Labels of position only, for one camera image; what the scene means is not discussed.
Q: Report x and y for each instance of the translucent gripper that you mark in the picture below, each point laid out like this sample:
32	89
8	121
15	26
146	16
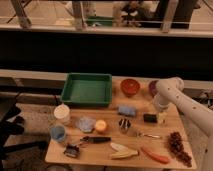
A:
161	118

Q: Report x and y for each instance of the black eraser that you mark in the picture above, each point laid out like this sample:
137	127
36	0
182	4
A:
150	118

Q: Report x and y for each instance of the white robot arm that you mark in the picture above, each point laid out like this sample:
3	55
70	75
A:
170	91

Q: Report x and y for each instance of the dark grape bunch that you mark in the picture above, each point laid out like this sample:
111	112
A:
176	147

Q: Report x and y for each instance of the metal spoon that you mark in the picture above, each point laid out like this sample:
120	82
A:
140	134

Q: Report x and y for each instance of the purple bowl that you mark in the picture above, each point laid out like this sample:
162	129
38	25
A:
152	88

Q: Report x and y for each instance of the blue sponge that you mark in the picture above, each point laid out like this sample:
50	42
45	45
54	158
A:
127	111

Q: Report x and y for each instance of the orange carrot toy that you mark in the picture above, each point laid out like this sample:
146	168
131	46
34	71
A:
156	157

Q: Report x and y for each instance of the red bowl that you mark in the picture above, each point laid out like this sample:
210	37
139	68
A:
130	87

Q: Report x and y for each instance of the orange ball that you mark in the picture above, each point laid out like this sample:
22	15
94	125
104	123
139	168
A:
100	126

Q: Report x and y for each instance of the crumpled clear plastic bag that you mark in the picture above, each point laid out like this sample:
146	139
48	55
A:
85	124

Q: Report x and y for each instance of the green plastic tray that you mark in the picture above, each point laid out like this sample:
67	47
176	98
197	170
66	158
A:
87	90

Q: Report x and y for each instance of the black binder clip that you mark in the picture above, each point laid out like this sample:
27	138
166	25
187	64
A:
72	151

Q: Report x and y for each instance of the white cup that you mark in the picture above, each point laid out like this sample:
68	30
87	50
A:
62	114

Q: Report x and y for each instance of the blue cup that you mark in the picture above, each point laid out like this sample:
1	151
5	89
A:
58	133

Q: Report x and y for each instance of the black office chair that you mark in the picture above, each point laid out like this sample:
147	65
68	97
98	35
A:
10	125

